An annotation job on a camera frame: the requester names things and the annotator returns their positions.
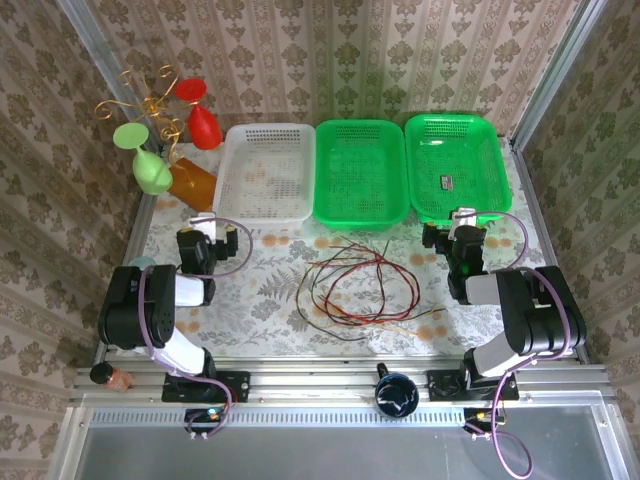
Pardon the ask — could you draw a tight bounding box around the grey metal panel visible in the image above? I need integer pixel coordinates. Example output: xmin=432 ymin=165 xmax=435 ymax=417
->
xmin=47 ymin=404 xmax=629 ymax=480

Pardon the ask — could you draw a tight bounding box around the green plastic wine glass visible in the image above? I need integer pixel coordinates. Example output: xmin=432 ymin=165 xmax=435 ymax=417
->
xmin=112 ymin=122 xmax=174 ymax=196

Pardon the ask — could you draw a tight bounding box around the floral tablecloth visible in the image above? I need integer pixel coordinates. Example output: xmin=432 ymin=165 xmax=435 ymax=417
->
xmin=119 ymin=142 xmax=574 ymax=359

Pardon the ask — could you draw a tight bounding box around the red plastic wine glass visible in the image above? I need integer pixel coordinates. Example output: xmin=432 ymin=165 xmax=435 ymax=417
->
xmin=174 ymin=78 xmax=224 ymax=150

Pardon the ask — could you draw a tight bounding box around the aluminium extrusion frame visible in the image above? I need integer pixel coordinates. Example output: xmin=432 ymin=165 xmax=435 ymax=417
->
xmin=44 ymin=0 xmax=631 ymax=480

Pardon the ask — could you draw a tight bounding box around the gold wire glass rack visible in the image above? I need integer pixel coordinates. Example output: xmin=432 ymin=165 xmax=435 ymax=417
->
xmin=94 ymin=64 xmax=194 ymax=189

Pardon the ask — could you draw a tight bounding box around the green plastic basket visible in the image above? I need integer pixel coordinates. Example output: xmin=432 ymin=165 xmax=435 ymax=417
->
xmin=403 ymin=113 xmax=514 ymax=225
xmin=310 ymin=118 xmax=409 ymax=232

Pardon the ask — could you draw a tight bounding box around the small circuit board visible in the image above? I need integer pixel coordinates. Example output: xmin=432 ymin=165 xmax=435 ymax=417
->
xmin=184 ymin=407 xmax=229 ymax=434
xmin=463 ymin=407 xmax=506 ymax=434

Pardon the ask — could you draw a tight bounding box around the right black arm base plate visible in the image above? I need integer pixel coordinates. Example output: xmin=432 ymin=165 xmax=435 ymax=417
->
xmin=426 ymin=369 xmax=520 ymax=401

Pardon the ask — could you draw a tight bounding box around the yellow cable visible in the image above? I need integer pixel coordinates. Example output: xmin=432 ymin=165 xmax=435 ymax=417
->
xmin=297 ymin=239 xmax=394 ymax=331
xmin=372 ymin=319 xmax=420 ymax=338

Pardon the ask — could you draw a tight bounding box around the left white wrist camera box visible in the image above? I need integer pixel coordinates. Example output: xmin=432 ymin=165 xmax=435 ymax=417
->
xmin=188 ymin=212 xmax=220 ymax=242

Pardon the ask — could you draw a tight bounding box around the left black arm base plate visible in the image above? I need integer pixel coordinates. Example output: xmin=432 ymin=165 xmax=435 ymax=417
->
xmin=161 ymin=370 xmax=251 ymax=404

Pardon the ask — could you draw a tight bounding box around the right small circuit board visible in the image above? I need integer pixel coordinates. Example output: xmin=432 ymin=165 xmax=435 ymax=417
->
xmin=463 ymin=407 xmax=506 ymax=434

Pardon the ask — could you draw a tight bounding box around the brown wooden block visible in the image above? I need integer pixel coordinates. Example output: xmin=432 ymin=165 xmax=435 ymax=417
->
xmin=167 ymin=155 xmax=220 ymax=214

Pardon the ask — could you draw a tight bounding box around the white plastic basket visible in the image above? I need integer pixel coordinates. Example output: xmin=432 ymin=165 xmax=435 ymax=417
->
xmin=212 ymin=123 xmax=317 ymax=226

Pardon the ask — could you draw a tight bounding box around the dark blue mug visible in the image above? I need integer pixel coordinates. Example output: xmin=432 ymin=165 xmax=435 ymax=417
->
xmin=374 ymin=362 xmax=419 ymax=418

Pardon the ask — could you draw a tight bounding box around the left small circuit board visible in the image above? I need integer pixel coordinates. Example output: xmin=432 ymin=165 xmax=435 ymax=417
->
xmin=184 ymin=407 xmax=229 ymax=434

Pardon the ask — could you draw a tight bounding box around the black capped spice bottle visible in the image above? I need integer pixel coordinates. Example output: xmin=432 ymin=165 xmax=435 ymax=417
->
xmin=89 ymin=363 xmax=134 ymax=391

